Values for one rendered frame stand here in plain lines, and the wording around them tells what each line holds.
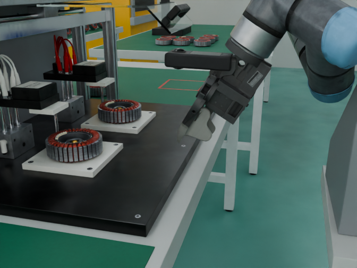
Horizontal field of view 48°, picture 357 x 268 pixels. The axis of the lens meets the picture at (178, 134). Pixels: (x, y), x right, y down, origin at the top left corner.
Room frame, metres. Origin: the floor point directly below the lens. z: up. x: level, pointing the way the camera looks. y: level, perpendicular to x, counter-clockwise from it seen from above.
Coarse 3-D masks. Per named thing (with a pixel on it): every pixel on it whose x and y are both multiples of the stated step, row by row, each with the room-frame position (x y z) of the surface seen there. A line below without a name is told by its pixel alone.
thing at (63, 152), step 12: (60, 132) 0.77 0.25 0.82; (72, 132) 0.79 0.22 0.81; (84, 132) 0.78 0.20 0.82; (96, 132) 0.77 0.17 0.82; (48, 144) 0.72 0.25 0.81; (60, 144) 0.71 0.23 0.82; (72, 144) 0.71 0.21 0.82; (84, 144) 0.71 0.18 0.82; (96, 144) 0.73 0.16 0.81; (48, 156) 0.72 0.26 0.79; (60, 156) 0.70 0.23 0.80; (72, 156) 0.70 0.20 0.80; (84, 156) 0.71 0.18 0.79
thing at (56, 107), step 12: (24, 84) 0.78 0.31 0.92; (36, 84) 0.78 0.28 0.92; (48, 84) 0.78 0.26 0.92; (0, 96) 0.77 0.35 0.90; (12, 96) 0.75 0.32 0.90; (24, 96) 0.74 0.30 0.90; (36, 96) 0.74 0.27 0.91; (48, 96) 0.76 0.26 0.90; (0, 108) 0.76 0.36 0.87; (36, 108) 0.73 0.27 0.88; (48, 108) 0.74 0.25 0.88; (60, 108) 0.76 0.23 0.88; (0, 120) 0.76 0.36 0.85; (12, 120) 0.79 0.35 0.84
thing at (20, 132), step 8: (0, 128) 0.79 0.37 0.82; (8, 128) 0.78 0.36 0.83; (16, 128) 0.79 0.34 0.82; (24, 128) 0.79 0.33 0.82; (0, 136) 0.75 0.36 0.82; (8, 136) 0.75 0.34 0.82; (16, 136) 0.76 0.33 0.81; (24, 136) 0.79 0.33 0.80; (32, 136) 0.82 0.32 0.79; (0, 144) 0.75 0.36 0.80; (8, 144) 0.75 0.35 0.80; (16, 144) 0.76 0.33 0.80; (24, 144) 0.79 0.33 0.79; (32, 144) 0.81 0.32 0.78; (0, 152) 0.75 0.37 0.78; (8, 152) 0.75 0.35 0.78; (16, 152) 0.76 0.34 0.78; (24, 152) 0.78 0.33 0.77
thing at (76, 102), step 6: (78, 96) 1.05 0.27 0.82; (72, 102) 0.99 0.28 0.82; (78, 102) 1.02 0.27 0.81; (66, 108) 0.98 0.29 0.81; (72, 108) 0.99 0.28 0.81; (78, 108) 1.02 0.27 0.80; (60, 114) 0.99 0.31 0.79; (66, 114) 0.98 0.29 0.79; (72, 114) 0.99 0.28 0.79; (78, 114) 1.02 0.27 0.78; (84, 114) 1.05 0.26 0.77; (60, 120) 0.99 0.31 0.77; (66, 120) 0.99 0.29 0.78; (72, 120) 0.99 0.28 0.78
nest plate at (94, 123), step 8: (144, 112) 1.04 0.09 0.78; (152, 112) 1.04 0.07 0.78; (88, 120) 0.97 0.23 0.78; (96, 120) 0.97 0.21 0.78; (136, 120) 0.97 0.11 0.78; (144, 120) 0.97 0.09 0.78; (88, 128) 0.93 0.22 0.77; (96, 128) 0.92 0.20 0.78; (104, 128) 0.92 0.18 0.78; (112, 128) 0.91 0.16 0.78; (120, 128) 0.91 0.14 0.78; (128, 128) 0.91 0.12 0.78; (136, 128) 0.91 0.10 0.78
